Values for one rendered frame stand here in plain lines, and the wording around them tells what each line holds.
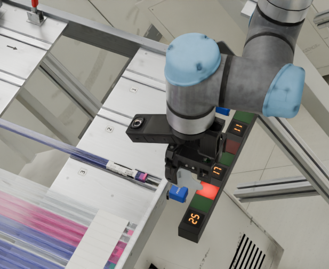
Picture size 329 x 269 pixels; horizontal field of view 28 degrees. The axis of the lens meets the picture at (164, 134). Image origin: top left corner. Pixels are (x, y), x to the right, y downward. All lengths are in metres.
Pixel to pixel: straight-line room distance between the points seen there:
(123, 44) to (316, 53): 1.07
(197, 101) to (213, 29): 1.58
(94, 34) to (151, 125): 0.47
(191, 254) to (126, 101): 0.50
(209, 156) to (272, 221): 1.14
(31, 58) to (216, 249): 0.69
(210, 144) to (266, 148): 1.45
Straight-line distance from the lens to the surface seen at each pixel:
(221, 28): 2.49
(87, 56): 3.67
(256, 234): 1.88
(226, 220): 1.80
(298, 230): 2.09
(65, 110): 3.51
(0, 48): 1.51
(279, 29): 1.00
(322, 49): 2.39
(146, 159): 1.29
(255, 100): 0.92
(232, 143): 1.32
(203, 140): 1.03
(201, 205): 1.24
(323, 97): 1.75
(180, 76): 0.91
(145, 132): 1.08
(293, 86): 0.91
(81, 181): 1.27
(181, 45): 0.92
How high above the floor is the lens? 1.31
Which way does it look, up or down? 25 degrees down
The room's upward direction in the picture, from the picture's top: 44 degrees counter-clockwise
